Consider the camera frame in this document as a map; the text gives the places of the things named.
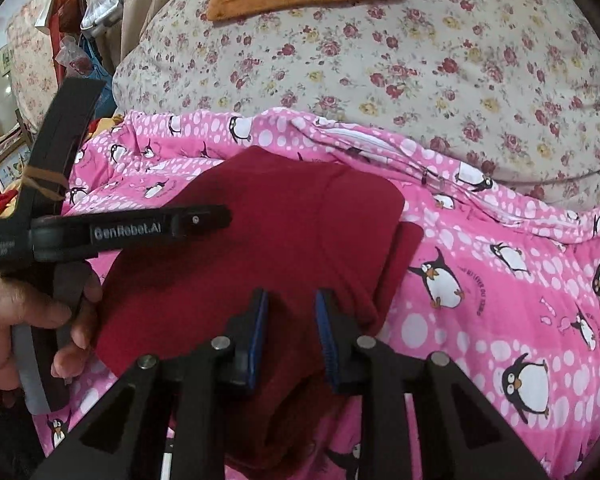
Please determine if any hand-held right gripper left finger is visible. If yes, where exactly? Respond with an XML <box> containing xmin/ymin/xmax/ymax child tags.
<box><xmin>30</xmin><ymin>287</ymin><xmax>271</xmax><ymax>480</ymax></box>

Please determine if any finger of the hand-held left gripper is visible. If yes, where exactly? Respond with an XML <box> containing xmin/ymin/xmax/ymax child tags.
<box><xmin>169</xmin><ymin>204</ymin><xmax>233</xmax><ymax>239</ymax></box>

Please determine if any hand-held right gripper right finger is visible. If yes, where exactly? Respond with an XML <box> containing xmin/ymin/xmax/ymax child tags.
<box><xmin>314</xmin><ymin>287</ymin><xmax>551</xmax><ymax>480</ymax></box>

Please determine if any dark red cloth garment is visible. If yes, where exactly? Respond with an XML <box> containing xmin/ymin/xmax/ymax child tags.
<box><xmin>92</xmin><ymin>145</ymin><xmax>426</xmax><ymax>466</ymax></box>

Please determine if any person's left hand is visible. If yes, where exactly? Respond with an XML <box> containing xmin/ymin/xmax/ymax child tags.
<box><xmin>0</xmin><ymin>260</ymin><xmax>103</xmax><ymax>406</ymax></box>

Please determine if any brown rubber band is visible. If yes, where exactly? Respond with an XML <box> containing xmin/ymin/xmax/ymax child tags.
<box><xmin>21</xmin><ymin>166</ymin><xmax>70</xmax><ymax>202</ymax></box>

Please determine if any pink penguin print blanket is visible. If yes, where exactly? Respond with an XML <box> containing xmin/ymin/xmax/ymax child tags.
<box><xmin>32</xmin><ymin>107</ymin><xmax>600</xmax><ymax>480</ymax></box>

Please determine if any pale floral cloth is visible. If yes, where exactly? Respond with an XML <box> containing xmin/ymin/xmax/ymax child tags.
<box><xmin>7</xmin><ymin>0</ymin><xmax>61</xmax><ymax>126</ymax></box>

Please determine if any hanging red garment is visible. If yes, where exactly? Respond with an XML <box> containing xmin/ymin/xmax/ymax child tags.
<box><xmin>54</xmin><ymin>0</ymin><xmax>88</xmax><ymax>68</ymax></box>

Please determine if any white plastic bag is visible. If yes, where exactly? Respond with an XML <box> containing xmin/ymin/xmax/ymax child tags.
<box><xmin>80</xmin><ymin>0</ymin><xmax>124</xmax><ymax>40</ymax></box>

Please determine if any floral rose print quilt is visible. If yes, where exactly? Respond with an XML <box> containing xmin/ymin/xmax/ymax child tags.
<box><xmin>111</xmin><ymin>0</ymin><xmax>600</xmax><ymax>216</ymax></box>

